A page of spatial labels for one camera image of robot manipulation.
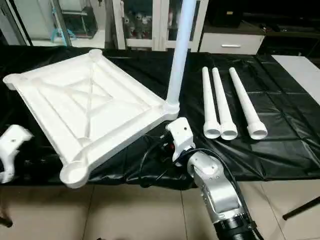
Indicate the white plastic table leg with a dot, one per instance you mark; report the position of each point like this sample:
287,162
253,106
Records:
246,105
210,100
178,62
223,105

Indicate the white plastic table top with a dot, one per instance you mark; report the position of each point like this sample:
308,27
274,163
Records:
87,105

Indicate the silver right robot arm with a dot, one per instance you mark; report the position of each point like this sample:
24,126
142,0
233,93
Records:
220,187

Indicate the white glass door cabinet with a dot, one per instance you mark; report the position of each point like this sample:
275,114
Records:
142,42

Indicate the black shiny table mat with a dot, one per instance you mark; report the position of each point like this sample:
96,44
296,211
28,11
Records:
275,150

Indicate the white drawer unit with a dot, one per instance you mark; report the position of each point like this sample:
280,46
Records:
231,45

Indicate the black box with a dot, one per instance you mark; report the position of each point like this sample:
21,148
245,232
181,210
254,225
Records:
225,18

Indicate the white side table board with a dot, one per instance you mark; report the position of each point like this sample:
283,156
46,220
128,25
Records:
300,72

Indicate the light blue plastic stool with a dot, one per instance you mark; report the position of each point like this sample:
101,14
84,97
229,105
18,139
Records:
58,32

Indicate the glass tank metal frame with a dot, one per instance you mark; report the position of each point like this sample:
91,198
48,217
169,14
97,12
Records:
80,22

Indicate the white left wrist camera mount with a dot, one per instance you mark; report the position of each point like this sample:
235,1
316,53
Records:
12,142

